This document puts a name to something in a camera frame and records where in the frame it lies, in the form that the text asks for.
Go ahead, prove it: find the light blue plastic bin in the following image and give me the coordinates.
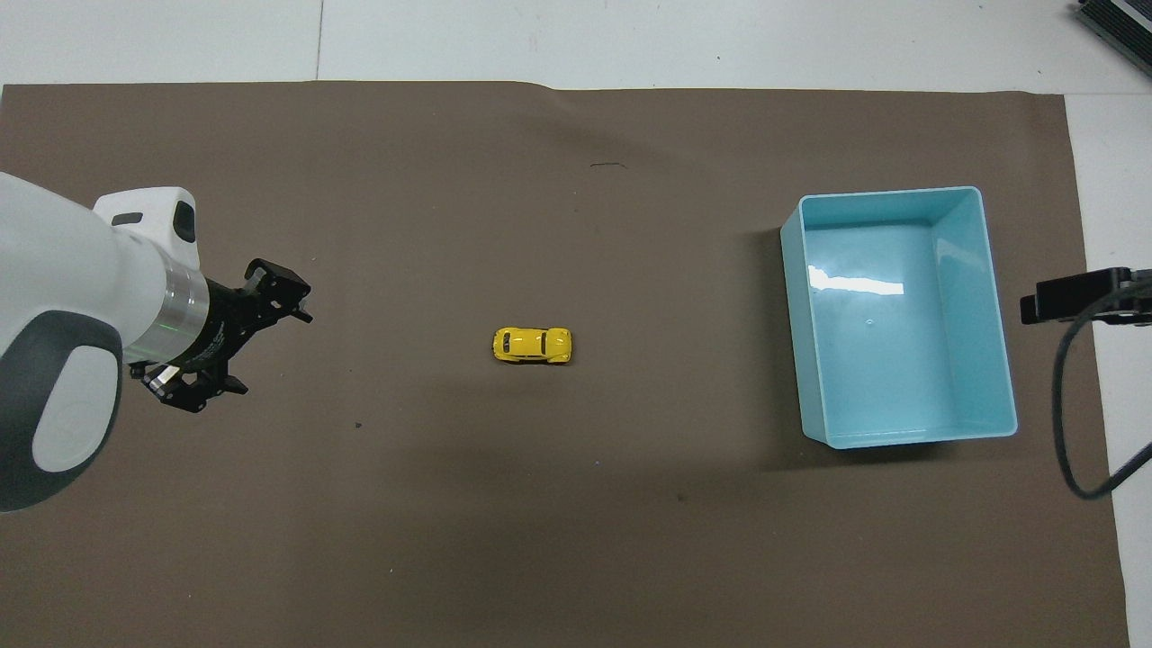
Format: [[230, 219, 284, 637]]
[[778, 185, 1020, 451]]

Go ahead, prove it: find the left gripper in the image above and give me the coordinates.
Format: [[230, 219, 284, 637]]
[[129, 258, 314, 416]]

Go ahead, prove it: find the black cable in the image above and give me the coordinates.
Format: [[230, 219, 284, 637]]
[[1051, 273, 1152, 501]]

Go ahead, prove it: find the black stand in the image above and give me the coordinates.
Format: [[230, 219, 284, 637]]
[[1075, 0, 1152, 66]]

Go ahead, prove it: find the yellow toy beetle car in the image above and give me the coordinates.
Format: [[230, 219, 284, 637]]
[[492, 327, 574, 366]]

